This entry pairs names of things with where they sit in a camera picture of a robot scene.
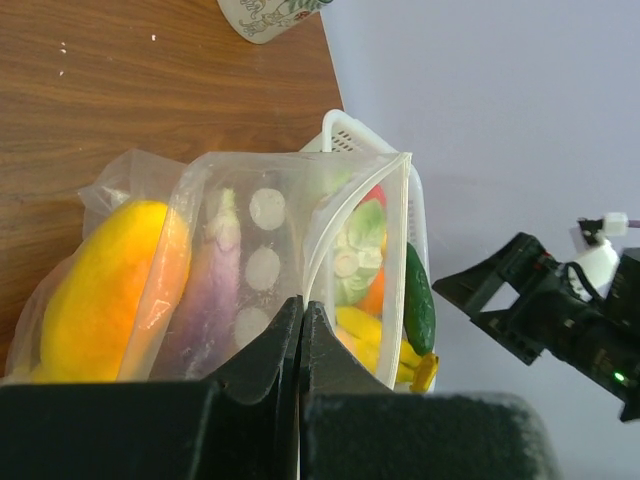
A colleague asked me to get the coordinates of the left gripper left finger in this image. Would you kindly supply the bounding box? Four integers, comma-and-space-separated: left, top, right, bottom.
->
1, 297, 304, 479

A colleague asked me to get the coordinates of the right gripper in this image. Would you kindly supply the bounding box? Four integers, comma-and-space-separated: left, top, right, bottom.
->
432, 232, 639, 423

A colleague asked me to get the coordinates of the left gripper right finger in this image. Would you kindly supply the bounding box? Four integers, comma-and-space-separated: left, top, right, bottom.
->
300, 301, 562, 479

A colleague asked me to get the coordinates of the green cucumber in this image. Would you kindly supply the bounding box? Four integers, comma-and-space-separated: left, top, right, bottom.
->
403, 243, 436, 356

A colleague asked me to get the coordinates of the purple eggplant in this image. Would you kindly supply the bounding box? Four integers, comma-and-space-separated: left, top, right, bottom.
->
175, 188, 241, 379

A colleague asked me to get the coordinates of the red apple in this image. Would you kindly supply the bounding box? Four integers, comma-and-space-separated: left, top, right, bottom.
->
361, 185, 387, 208

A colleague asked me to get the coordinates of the polka dot zip bag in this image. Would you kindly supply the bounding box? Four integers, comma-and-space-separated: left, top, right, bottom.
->
3, 150, 418, 388

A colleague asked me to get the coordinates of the yellow red mango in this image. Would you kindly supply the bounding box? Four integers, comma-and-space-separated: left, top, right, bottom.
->
30, 200, 191, 383

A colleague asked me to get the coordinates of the yellow banana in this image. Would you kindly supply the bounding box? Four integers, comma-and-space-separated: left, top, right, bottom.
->
335, 306, 439, 394

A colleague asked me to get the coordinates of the small orange tangerine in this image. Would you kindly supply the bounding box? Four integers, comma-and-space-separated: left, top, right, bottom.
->
357, 268, 384, 317

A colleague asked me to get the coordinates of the cabbage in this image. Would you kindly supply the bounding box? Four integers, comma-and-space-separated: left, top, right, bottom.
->
333, 199, 386, 306

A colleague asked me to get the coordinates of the white plastic basket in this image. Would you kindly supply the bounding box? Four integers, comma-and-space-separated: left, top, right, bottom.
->
297, 108, 441, 396

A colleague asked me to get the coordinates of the green interior floral mug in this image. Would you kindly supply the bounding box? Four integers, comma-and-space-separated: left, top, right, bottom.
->
217, 0, 332, 45

